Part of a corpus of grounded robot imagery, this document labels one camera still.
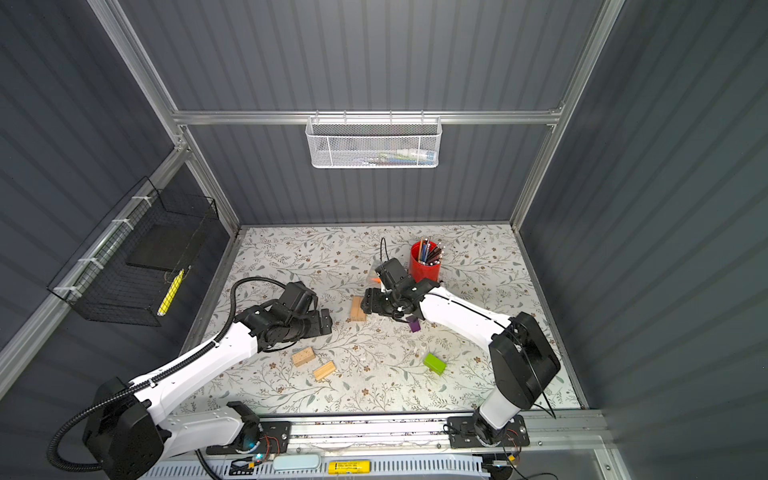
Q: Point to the wood block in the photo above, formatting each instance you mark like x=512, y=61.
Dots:
x=324, y=371
x=356, y=313
x=303, y=356

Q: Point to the green block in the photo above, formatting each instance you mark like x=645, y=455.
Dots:
x=434, y=364

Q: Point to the red pen cup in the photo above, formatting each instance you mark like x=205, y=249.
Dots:
x=425, y=260

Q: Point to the white wire mesh basket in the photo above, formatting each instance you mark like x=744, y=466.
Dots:
x=336, y=144

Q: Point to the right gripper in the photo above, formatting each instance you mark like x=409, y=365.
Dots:
x=371, y=304

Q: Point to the black wire basket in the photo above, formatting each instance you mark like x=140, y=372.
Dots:
x=133, y=272

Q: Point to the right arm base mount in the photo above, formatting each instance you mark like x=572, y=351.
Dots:
x=475, y=432

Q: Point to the yellow marker in basket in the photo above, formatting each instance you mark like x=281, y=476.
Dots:
x=171, y=294

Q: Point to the yellow label sticker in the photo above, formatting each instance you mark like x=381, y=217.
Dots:
x=349, y=467

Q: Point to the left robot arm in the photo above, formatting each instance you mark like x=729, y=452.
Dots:
x=134, y=426

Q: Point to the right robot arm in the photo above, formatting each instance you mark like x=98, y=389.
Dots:
x=523, y=361

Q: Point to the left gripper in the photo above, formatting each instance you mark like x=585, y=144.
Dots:
x=317, y=327

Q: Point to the black foam pad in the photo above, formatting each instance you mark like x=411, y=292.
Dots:
x=166, y=248

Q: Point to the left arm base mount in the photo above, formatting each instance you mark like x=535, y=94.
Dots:
x=267, y=438

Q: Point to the pens in white basket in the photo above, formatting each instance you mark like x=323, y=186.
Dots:
x=401, y=157

